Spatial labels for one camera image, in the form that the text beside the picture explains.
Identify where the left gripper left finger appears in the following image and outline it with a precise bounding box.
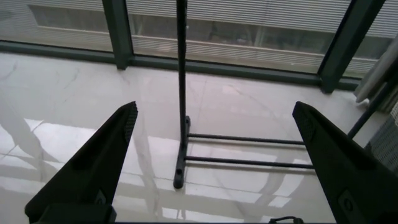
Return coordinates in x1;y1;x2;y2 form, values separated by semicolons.
24;101;139;224

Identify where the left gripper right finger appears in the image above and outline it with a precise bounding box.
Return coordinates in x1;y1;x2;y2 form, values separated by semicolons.
292;101;398;224

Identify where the black clothes rack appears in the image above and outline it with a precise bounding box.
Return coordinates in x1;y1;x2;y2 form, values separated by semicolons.
173;0;398;190

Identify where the beige curtain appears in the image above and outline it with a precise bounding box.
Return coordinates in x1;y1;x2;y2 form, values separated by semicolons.
354;34;398;114

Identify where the window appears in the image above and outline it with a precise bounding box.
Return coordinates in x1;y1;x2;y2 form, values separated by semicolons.
0;0;398;94

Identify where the black cable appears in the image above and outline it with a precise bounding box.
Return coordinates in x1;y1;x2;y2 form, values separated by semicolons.
269;216;305;224

